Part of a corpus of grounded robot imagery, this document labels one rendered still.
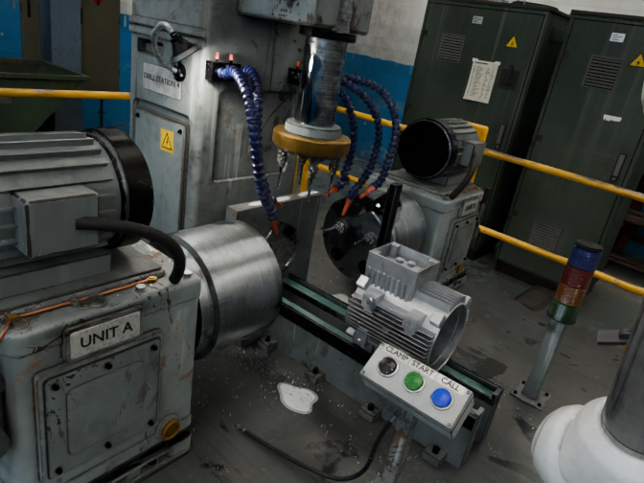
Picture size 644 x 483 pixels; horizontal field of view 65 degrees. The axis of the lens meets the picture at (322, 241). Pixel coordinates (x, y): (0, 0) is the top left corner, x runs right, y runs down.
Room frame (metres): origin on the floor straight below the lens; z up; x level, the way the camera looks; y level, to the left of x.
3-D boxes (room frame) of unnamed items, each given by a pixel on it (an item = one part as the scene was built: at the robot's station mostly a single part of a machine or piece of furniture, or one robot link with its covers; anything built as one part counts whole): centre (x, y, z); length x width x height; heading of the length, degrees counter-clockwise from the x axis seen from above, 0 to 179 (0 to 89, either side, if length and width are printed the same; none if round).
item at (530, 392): (1.08, -0.58, 1.01); 0.08 x 0.08 x 0.42; 54
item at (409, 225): (1.42, -0.16, 1.04); 0.41 x 0.25 x 0.25; 144
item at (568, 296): (1.08, -0.58, 1.10); 0.06 x 0.06 x 0.04
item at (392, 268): (1.00, -0.18, 1.11); 0.12 x 0.11 x 0.07; 54
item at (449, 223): (1.63, -0.32, 0.99); 0.35 x 0.31 x 0.37; 144
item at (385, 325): (0.98, -0.21, 1.01); 0.20 x 0.19 x 0.19; 54
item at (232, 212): (1.25, 0.16, 0.97); 0.30 x 0.11 x 0.34; 144
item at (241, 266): (0.87, 0.24, 1.04); 0.37 x 0.25 x 0.25; 144
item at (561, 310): (1.08, -0.58, 1.05); 0.06 x 0.06 x 0.04
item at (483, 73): (4.45, -1.03, 0.99); 1.02 x 0.49 x 1.98; 51
